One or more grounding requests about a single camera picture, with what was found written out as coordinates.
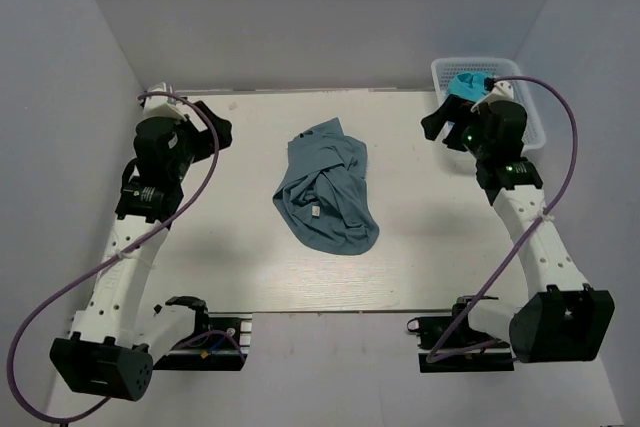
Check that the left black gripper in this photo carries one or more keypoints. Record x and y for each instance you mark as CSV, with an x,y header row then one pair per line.
x,y
225,129

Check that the bright blue t shirt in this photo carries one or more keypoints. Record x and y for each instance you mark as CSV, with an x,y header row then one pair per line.
x,y
470,86

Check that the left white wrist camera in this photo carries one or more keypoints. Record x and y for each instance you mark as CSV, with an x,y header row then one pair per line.
x,y
162,102

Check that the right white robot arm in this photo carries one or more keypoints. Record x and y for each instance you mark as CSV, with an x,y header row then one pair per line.
x,y
564,319

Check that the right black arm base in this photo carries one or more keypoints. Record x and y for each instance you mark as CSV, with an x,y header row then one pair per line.
x,y
483,353

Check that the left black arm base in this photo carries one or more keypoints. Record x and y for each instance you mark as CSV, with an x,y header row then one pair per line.
x,y
184,335

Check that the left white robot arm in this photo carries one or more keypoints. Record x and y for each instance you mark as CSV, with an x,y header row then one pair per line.
x,y
104,354

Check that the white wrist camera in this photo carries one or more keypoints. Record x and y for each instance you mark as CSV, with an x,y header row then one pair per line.
x,y
500,91
162,102

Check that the white plastic basket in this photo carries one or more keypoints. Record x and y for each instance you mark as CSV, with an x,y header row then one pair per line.
x,y
443,70

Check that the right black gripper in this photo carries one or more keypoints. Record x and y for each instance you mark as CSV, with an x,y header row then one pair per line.
x,y
452,108

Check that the grey-blue t shirt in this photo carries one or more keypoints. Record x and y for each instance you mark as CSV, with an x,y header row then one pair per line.
x,y
323,196

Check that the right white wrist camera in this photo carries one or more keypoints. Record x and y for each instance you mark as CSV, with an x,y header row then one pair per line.
x,y
500,91

